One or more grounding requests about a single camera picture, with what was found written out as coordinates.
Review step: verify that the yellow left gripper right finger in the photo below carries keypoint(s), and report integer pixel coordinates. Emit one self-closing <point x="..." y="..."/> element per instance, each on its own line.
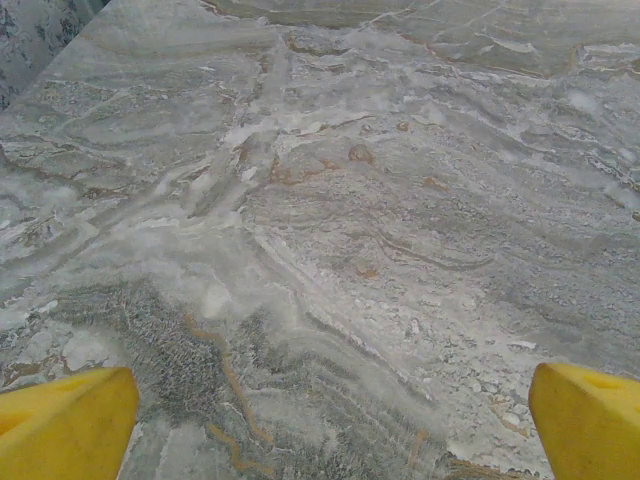
<point x="590" y="430"/>

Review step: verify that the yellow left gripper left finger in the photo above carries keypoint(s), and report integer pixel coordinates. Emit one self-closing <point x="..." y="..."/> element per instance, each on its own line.
<point x="65" y="425"/>

